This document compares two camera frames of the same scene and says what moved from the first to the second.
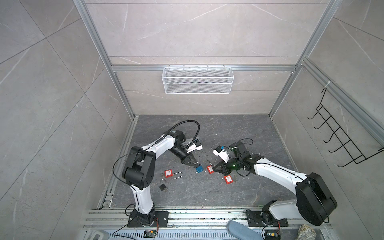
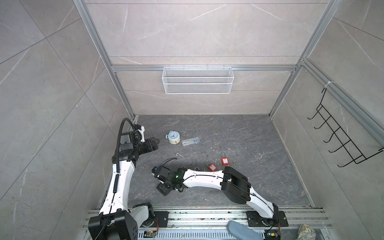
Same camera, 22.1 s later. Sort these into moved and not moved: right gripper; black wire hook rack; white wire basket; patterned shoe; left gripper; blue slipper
Moved: left gripper; right gripper
Not moved: patterned shoe; blue slipper; black wire hook rack; white wire basket
